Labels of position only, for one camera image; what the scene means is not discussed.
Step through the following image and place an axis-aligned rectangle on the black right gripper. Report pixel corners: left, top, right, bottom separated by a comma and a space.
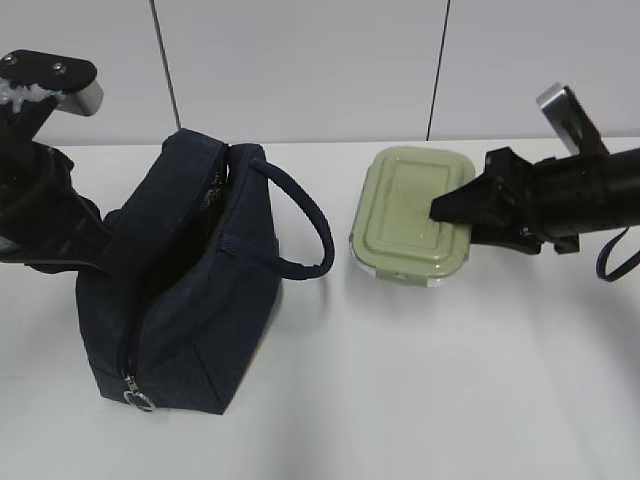
430, 147, 639, 255

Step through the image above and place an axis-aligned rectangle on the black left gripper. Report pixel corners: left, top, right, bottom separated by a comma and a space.
1, 99, 108, 274

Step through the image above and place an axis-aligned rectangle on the green lidded glass container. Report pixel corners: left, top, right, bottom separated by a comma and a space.
349, 146, 476, 287

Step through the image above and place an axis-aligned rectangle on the navy blue lunch bag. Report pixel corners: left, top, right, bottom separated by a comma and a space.
76, 129, 335, 414

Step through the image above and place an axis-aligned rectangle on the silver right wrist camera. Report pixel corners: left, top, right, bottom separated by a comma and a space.
536, 83, 609, 155

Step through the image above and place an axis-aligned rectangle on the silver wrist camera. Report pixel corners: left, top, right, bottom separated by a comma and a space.
1, 49, 104, 117
536, 83, 609, 155

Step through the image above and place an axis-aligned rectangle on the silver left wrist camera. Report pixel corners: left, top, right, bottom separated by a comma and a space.
1, 49, 104, 117

